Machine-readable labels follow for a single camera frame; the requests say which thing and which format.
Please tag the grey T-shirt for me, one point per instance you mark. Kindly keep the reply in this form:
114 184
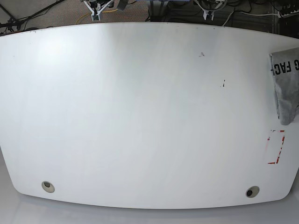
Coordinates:
285 70

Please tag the red tape rectangle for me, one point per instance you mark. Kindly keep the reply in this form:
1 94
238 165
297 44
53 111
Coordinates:
274 146

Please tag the white power strip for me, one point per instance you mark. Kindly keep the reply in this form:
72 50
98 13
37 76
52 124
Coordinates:
289 9

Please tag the left table cable grommet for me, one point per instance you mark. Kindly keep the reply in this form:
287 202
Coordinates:
48 187

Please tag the table cable grommet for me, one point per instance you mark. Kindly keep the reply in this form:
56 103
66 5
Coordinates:
48 187
252 192

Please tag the right table cable grommet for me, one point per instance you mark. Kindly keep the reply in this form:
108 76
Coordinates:
252 192

